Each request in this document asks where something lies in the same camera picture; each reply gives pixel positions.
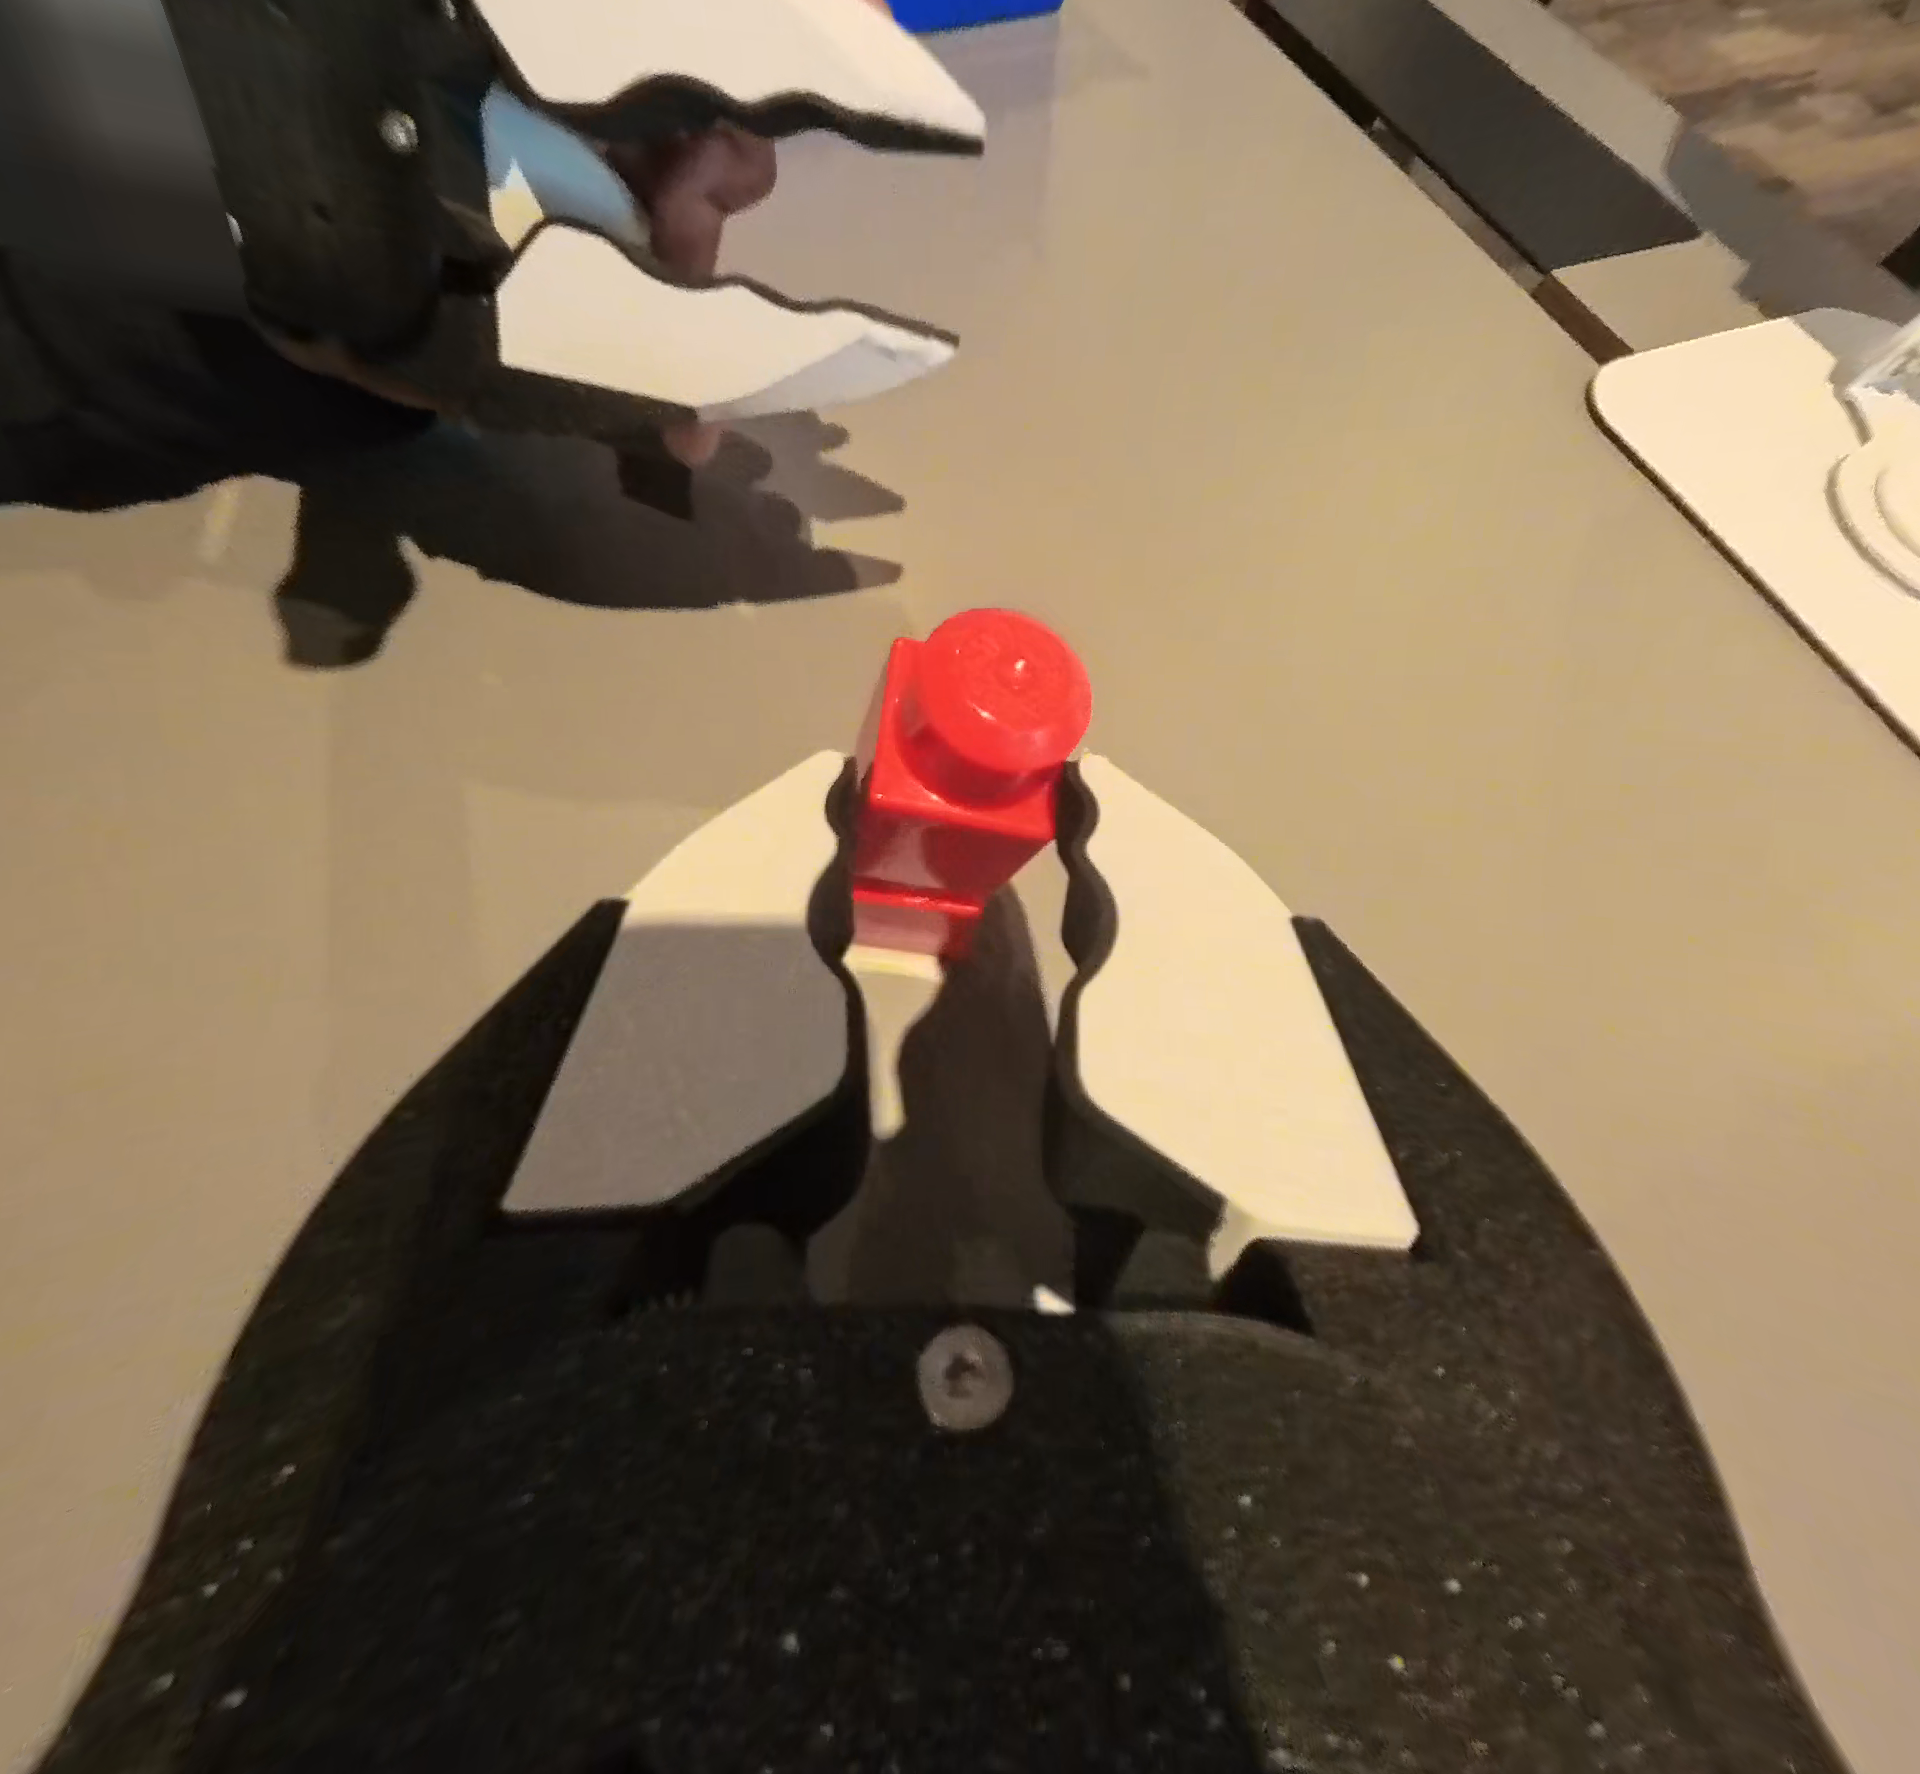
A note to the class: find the person's left forearm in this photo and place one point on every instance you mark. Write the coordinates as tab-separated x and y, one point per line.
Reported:
121	395

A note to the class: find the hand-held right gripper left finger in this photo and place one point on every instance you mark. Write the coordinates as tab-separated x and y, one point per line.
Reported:
675	1084

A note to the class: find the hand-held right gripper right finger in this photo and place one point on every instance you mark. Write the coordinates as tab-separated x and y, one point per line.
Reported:
1216	1055

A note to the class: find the red single-stud block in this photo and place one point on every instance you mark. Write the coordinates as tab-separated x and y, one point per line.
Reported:
960	813

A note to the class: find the person's left hand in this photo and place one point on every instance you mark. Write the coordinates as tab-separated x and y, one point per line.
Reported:
706	199

